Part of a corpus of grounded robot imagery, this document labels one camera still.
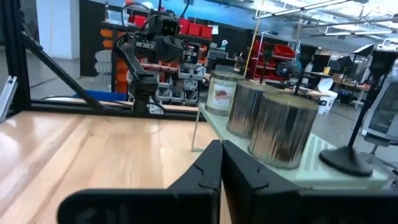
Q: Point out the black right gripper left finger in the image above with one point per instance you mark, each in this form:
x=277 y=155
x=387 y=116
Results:
x=186 y=202

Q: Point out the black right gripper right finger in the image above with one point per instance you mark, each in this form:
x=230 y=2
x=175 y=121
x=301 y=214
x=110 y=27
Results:
x=264 y=202

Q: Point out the tin can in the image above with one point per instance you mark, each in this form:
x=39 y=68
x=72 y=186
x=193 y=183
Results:
x=220 y=96
x=281 y=130
x=247 y=109

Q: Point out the black candlestick holder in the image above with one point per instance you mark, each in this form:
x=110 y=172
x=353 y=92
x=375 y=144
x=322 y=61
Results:
x=268 y=51
x=345 y=160
x=305 y=53

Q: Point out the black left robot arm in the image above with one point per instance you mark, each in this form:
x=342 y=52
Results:
x=141 y=84

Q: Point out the rack with orange grey bins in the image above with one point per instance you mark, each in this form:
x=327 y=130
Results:
x=192 y=74

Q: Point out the green perforated metal shelf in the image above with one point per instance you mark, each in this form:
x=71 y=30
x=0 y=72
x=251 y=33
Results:
x=311 y=172

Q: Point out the blue bin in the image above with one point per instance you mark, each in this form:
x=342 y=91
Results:
x=102 y=95

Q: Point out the rack with red bins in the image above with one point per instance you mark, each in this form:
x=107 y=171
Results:
x=280 y=51

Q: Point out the white bucket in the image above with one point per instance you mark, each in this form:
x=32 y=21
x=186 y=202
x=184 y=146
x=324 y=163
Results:
x=326 y=96

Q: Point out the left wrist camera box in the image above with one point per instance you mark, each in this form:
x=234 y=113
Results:
x=168 y=26

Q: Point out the black aluminium table frame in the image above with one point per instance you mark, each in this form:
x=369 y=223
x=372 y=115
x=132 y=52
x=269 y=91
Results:
x=15 y=62

